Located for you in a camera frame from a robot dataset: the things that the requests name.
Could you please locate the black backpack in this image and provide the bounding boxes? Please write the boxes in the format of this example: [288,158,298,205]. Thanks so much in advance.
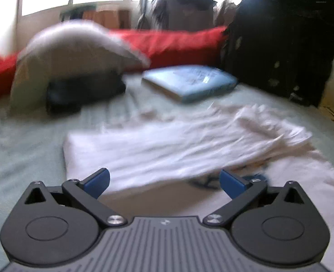
[222,0,334,107]

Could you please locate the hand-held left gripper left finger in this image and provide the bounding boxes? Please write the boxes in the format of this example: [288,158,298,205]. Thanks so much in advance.
[17,168,128,227]

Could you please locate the long red blanket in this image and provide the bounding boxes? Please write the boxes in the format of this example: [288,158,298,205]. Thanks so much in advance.
[110,26,227,68]

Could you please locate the grey pillow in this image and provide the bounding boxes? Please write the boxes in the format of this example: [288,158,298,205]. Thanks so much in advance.
[10,20,150,109]

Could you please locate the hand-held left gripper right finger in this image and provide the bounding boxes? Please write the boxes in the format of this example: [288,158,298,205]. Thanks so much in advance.
[203,168,312,228]

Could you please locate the cardboard box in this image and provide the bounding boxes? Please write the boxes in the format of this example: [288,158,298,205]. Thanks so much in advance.
[86,10,131,29]

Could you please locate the clothes rack with clothes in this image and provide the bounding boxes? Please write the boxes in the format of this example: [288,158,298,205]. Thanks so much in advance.
[136,0,235,30]

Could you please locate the blue book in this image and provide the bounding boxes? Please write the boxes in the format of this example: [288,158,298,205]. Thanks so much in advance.
[142,65,238,104]

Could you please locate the black pouch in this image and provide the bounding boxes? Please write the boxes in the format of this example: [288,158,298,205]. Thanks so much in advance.
[46,71,126,114]

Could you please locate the white printed sweatshirt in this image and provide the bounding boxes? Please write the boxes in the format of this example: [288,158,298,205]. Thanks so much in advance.
[63,103,334,261]

